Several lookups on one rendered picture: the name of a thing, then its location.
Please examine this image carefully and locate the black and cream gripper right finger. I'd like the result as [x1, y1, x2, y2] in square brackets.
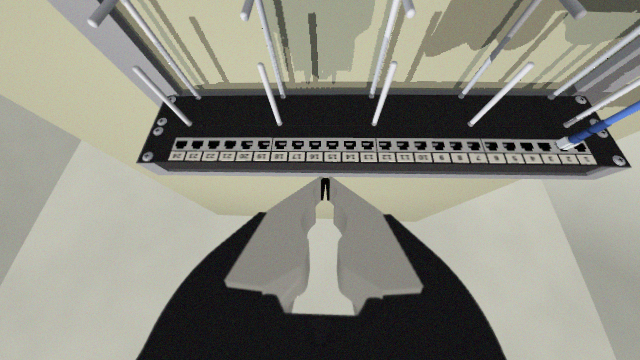
[326, 176, 507, 360]

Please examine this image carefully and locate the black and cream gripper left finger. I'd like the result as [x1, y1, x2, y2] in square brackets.
[136, 176, 326, 360]

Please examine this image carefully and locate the blue network cable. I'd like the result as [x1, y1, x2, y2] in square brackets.
[589, 100, 640, 133]

